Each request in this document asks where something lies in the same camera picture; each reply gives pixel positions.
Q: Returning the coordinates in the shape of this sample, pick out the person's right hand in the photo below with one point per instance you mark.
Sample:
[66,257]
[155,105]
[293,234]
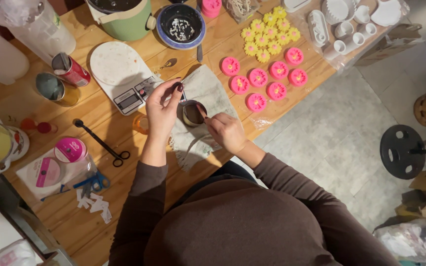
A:
[227,133]

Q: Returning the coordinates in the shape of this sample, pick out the person's left hand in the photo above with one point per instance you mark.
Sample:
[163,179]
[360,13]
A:
[161,114]

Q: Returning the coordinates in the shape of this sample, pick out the person's right fingers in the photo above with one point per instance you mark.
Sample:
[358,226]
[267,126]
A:
[216,119]

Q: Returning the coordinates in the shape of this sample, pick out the wooden stick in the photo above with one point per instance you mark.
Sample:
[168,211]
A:
[201,110]

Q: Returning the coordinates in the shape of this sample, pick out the small metal candle tin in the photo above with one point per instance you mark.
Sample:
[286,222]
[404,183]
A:
[191,115]

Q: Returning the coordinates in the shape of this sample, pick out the grey stained cloth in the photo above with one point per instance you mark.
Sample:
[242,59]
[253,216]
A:
[205,87]

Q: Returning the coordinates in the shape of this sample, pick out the crumpled clear plastic wrap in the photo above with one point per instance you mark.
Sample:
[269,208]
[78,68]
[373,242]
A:
[261,122]

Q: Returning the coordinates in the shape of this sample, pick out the group of pink flower candles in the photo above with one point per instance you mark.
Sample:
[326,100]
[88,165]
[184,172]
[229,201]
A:
[259,77]

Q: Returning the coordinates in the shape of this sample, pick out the metal knife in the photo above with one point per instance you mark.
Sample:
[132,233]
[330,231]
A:
[199,53]

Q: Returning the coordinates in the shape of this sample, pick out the small metal spoon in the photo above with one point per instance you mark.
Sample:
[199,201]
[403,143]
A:
[168,63]

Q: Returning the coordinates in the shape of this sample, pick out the small amber bottle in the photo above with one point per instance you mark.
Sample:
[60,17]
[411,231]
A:
[141,124]

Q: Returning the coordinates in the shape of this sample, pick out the blue rimmed bowl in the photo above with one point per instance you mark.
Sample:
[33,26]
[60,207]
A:
[181,27]

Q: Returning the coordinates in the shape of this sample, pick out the group of yellow flower candles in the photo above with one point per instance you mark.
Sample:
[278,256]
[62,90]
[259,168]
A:
[268,35]

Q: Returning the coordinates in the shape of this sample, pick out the person's brown sweater torso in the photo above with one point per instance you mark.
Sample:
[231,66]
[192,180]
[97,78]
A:
[235,225]

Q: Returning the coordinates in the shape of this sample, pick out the white kitchen scale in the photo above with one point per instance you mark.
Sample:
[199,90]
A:
[118,68]

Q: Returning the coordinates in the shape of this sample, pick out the clear bag of wicks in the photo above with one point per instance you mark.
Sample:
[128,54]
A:
[239,8]

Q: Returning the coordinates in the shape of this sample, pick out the black wick trimmer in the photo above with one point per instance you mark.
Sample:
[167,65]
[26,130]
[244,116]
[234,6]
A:
[98,140]

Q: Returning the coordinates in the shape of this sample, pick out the green melting pot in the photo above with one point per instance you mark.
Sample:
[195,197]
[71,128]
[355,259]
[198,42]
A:
[124,22]

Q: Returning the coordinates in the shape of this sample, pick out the white oval mould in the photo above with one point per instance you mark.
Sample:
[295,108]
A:
[317,27]

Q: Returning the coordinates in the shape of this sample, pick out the white flat tray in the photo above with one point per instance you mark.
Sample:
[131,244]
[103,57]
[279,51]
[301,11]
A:
[296,4]

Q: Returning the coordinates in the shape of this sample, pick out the clear plastic sheet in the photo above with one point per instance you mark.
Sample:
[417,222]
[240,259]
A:
[346,62]

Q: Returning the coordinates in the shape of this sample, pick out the pile of white paper stickers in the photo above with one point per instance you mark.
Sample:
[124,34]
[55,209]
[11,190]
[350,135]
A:
[96,205]

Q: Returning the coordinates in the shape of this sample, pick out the round tin with pink lid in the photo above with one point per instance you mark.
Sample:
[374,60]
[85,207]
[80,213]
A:
[70,149]

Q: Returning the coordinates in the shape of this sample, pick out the red metal can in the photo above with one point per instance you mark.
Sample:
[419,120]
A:
[73,72]

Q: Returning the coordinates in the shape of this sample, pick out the white fluted mould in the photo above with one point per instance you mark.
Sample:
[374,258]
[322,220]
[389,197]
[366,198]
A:
[337,10]

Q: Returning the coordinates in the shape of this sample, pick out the gold metal can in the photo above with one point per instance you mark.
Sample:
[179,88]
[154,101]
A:
[56,88]

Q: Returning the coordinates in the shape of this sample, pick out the small red dye bottle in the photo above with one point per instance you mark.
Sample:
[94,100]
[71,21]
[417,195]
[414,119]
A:
[46,128]

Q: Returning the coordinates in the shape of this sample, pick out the clear bag with pink label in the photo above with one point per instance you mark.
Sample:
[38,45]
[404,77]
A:
[44,173]

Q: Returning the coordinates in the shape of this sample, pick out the black round stool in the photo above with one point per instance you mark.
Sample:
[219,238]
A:
[401,151]

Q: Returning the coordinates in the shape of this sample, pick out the brown paper bag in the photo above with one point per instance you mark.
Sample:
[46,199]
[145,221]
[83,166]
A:
[390,46]

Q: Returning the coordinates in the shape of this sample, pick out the small orange dye bottle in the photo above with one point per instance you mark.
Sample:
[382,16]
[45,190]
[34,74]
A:
[28,124]

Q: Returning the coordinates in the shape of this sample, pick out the white shell mould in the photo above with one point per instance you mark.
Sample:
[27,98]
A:
[386,13]

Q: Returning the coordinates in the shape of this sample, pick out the clear plastic jug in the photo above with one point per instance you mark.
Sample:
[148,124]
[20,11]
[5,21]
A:
[35,26]

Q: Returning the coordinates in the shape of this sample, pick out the clear bag of white scraps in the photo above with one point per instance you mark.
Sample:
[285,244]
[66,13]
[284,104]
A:
[414,240]

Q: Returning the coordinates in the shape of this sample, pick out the white plastic bag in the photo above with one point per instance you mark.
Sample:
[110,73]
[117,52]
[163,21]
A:
[13,255]

